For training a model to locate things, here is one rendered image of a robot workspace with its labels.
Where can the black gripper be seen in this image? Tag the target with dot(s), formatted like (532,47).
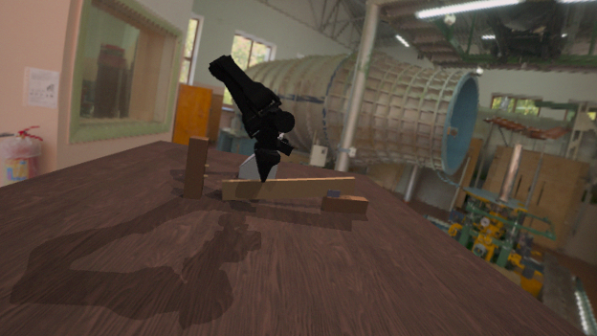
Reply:
(265,157)

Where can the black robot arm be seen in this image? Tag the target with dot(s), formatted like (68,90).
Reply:
(251,97)

